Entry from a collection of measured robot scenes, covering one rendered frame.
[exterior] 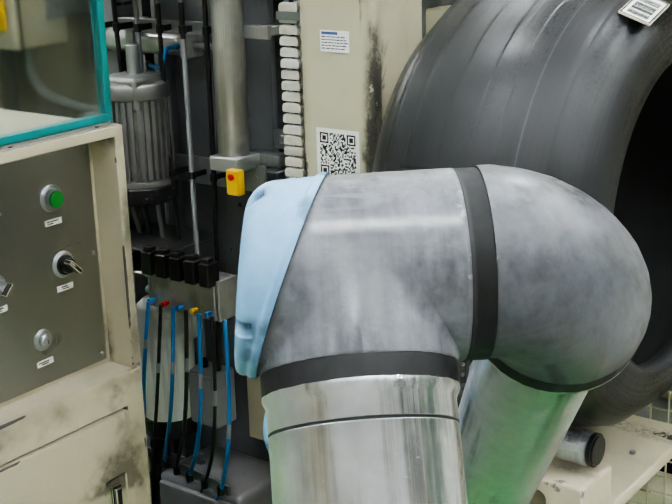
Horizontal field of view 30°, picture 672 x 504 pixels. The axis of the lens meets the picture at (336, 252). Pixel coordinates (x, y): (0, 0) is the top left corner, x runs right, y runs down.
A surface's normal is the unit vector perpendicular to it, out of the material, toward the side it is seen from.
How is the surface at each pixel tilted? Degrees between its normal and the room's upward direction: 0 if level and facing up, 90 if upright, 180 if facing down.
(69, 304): 90
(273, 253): 60
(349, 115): 90
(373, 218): 43
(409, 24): 90
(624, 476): 0
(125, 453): 90
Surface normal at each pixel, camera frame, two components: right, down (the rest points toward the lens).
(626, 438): -0.03, -0.96
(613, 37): 0.30, -0.41
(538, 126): -0.29, -0.23
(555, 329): 0.30, 0.59
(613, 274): 0.73, 0.04
